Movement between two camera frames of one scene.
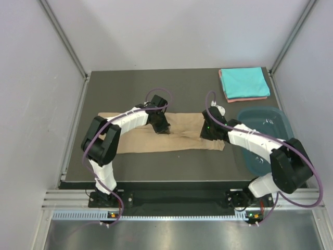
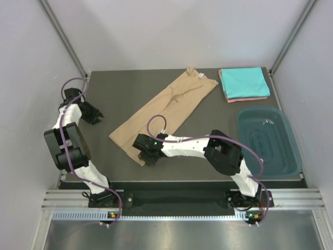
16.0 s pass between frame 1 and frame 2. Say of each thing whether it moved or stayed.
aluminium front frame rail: stayed
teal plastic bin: stayed
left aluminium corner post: stayed
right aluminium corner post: stayed
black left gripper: moved
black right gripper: moved
